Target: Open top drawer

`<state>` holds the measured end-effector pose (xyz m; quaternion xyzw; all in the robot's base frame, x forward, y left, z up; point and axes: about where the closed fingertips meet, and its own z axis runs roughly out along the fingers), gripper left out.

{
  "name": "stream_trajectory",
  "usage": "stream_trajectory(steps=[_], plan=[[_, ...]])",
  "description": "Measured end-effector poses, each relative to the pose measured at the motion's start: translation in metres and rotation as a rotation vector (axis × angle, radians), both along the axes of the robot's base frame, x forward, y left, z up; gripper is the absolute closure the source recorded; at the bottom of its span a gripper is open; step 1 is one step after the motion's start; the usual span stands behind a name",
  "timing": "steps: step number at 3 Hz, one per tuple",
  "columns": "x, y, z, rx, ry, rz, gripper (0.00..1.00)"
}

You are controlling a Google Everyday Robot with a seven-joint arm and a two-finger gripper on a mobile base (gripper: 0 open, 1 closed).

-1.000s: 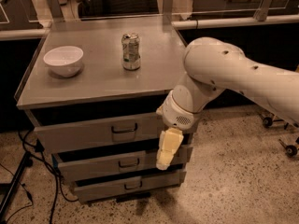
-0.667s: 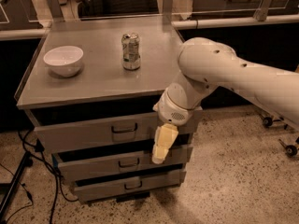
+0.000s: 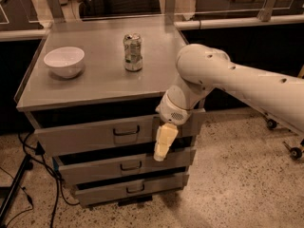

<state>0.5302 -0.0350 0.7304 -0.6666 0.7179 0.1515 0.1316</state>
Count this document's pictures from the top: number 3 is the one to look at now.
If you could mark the grey top drawer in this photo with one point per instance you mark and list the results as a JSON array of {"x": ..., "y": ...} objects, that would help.
[{"x": 79, "y": 127}]

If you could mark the grey drawer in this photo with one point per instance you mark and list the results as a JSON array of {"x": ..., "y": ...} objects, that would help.
[
  {"x": 124, "y": 161},
  {"x": 79, "y": 127},
  {"x": 131, "y": 187}
]

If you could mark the black tripod stand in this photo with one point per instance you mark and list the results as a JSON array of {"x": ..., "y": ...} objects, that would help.
[{"x": 8, "y": 194}]

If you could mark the white horizontal rail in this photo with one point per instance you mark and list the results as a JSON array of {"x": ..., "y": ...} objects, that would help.
[{"x": 34, "y": 34}]

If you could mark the grey bottom drawer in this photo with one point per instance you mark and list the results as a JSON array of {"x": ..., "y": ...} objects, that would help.
[{"x": 131, "y": 187}]

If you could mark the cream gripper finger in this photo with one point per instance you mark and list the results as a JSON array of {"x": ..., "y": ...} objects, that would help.
[{"x": 166, "y": 134}]

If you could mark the grey drawer cabinet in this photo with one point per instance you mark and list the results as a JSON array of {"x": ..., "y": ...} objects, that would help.
[{"x": 104, "y": 78}]

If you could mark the white ceramic bowl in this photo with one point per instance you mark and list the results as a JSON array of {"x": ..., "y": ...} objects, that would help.
[{"x": 65, "y": 62}]

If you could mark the black caster wheel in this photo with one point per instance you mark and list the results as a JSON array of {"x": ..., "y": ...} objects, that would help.
[
  {"x": 296, "y": 152},
  {"x": 270, "y": 123}
]

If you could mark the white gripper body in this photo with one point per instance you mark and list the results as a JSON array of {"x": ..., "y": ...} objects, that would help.
[{"x": 170, "y": 112}]

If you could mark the crushed green soda can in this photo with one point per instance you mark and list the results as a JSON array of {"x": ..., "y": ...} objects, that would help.
[{"x": 133, "y": 60}]

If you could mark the grey middle drawer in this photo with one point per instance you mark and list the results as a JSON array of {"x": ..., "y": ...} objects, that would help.
[{"x": 124, "y": 161}]

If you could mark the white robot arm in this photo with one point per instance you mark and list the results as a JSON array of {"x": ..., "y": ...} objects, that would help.
[{"x": 202, "y": 69}]

